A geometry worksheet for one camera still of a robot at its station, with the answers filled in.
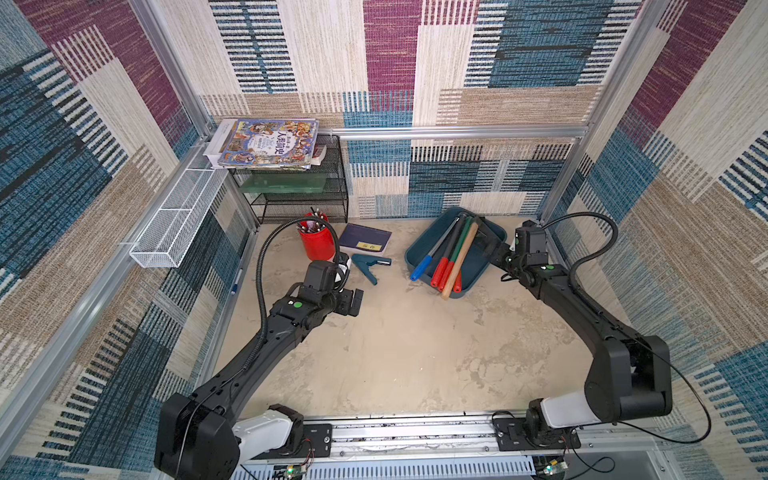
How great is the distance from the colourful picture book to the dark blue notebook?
1.24ft

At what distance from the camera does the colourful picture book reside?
2.54 ft

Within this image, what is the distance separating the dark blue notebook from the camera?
1110 mm

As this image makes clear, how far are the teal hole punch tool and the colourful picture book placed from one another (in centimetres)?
39

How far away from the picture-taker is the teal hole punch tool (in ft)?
3.45
